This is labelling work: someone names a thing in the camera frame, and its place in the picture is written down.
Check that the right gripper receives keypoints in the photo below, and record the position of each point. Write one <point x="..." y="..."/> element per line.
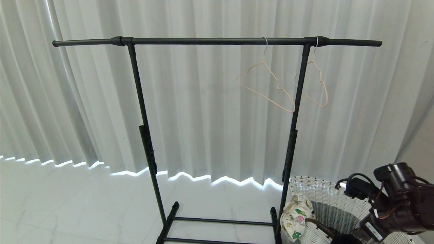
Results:
<point x="407" y="217"/>

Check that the black garment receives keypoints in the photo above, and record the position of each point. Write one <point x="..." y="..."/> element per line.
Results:
<point x="346" y="240"/>

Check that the pink clothes hanger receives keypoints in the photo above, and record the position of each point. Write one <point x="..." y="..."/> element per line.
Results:
<point x="324" y="88"/>
<point x="271" y="100"/>

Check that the white laundry basket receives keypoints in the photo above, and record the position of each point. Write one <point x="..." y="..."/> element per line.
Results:
<point x="325" y="196"/>

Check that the black clothes rack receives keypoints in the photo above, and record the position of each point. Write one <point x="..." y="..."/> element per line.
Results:
<point x="203" y="41"/>

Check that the cream printed garment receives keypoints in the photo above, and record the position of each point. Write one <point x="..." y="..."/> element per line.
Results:
<point x="295" y="217"/>

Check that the white curtain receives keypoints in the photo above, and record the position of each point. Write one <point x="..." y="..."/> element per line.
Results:
<point x="203" y="101"/>

